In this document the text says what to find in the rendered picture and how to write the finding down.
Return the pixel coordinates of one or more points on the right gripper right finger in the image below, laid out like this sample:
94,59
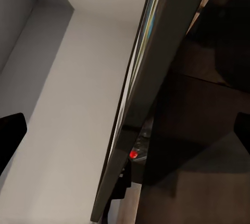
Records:
242,129

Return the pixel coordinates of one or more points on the cabinet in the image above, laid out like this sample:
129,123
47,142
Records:
13,16

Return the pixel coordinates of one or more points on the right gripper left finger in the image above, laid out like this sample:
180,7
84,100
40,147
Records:
12,131

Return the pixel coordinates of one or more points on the poster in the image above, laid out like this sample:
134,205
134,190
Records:
162,28

